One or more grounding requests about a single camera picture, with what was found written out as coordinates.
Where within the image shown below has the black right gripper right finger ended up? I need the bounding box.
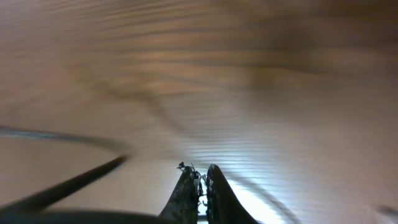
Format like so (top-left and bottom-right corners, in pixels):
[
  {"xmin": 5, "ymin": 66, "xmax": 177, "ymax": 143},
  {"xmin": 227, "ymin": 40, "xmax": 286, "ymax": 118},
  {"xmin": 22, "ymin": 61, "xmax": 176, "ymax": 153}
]
[{"xmin": 205, "ymin": 164, "xmax": 258, "ymax": 224}]

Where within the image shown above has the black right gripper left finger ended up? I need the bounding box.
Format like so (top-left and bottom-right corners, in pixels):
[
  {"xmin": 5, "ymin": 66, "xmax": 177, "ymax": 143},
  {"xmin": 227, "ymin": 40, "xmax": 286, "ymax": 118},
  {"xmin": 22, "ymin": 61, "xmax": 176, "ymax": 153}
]
[{"xmin": 159, "ymin": 162, "xmax": 203, "ymax": 224}]

